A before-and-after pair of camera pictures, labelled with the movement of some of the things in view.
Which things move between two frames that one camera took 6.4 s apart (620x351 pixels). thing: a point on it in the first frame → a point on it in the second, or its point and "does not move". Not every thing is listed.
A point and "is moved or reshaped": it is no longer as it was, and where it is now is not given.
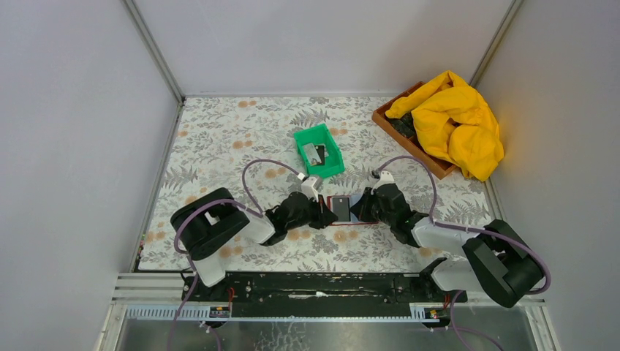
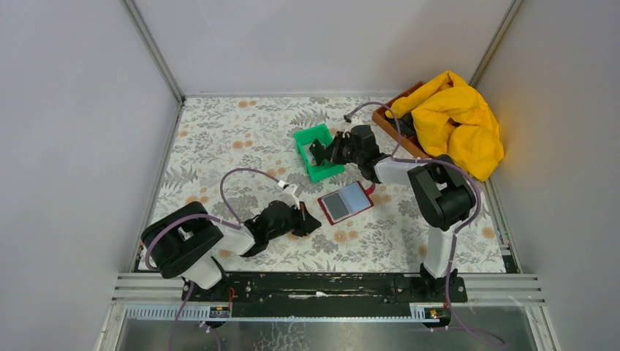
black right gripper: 362,206 → 338,140
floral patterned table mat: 299,183 does not move
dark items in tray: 404,125 does not move
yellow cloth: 455,123 does not move
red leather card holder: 340,205 is moved or reshaped
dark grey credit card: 341,208 → 317,151
